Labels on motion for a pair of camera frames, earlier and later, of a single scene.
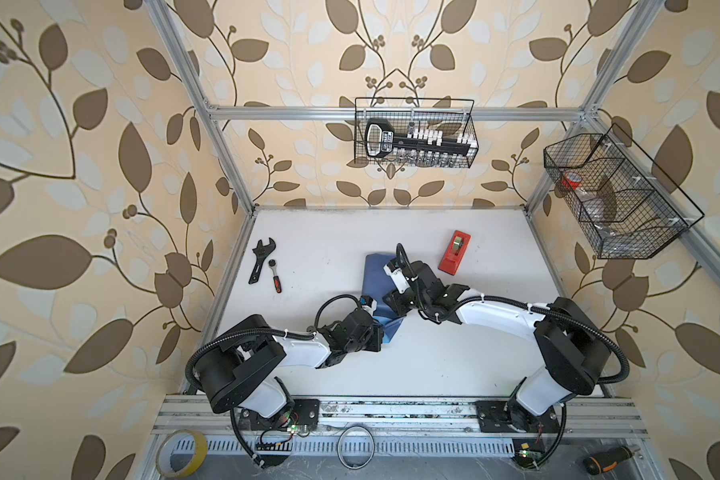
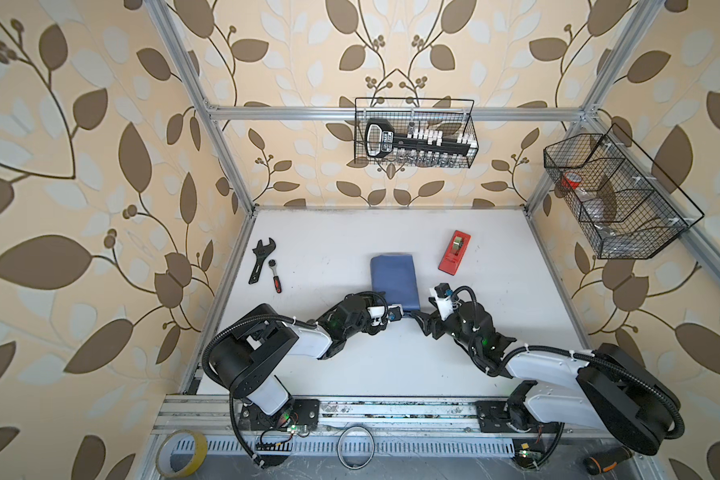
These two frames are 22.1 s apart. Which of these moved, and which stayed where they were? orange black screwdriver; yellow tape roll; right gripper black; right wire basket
Moved: right gripper black
Stayed: right wire basket; yellow tape roll; orange black screwdriver
